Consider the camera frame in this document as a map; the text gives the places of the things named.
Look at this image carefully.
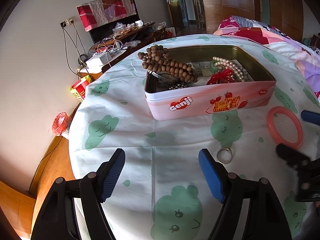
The silver metal watch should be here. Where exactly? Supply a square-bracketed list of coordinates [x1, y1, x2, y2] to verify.
[149, 71, 178, 83]

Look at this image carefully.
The wooden TV cabinet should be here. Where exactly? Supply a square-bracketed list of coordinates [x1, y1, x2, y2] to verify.
[77, 22, 176, 80]

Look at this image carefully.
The television with patchwork cover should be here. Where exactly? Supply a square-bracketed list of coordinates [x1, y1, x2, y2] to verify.
[76, 0, 140, 43]

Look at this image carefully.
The green jade bangle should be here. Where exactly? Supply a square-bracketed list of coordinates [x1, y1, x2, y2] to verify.
[209, 60, 225, 74]

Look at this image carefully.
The brown wooden wardrobe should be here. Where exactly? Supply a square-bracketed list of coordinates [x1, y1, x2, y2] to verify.
[159, 0, 304, 41]

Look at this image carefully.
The paper leaflet in tin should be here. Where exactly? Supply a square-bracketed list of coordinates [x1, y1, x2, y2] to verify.
[190, 61, 213, 77]

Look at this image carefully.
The pearl necklace red tassel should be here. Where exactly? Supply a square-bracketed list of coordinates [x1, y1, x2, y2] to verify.
[207, 56, 253, 85]

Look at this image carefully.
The wooden bedroom door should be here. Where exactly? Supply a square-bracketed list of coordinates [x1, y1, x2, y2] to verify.
[165, 0, 184, 33]

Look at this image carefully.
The pink patchwork quilt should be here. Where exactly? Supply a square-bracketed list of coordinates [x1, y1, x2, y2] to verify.
[214, 16, 319, 98]

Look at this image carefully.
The wall power socket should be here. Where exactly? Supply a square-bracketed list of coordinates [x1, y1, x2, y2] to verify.
[60, 17, 75, 28]

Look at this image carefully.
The white device box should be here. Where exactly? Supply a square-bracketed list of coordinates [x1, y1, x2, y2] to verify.
[86, 50, 112, 68]

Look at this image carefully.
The red yellow carton box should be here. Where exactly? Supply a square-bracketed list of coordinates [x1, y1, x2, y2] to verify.
[69, 75, 92, 102]

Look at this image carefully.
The pink bangle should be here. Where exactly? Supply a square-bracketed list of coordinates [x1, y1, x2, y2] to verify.
[266, 106, 304, 149]

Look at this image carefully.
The pink Genji tin box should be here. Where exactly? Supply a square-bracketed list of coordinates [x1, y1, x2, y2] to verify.
[145, 45, 276, 121]

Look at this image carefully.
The dark wooden headboard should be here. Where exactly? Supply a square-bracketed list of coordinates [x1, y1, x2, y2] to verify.
[310, 33, 320, 49]

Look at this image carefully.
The brown wooden bead necklace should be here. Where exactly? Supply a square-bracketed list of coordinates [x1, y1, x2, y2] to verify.
[137, 44, 199, 84]

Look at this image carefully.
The white green cloud tablecloth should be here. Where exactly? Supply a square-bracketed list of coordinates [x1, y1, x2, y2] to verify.
[69, 35, 319, 239]

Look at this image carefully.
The red plastic bag bin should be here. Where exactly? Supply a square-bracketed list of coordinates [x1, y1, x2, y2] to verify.
[52, 112, 71, 139]

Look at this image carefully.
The silver ring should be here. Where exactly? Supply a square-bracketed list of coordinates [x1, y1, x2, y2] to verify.
[216, 147, 234, 165]

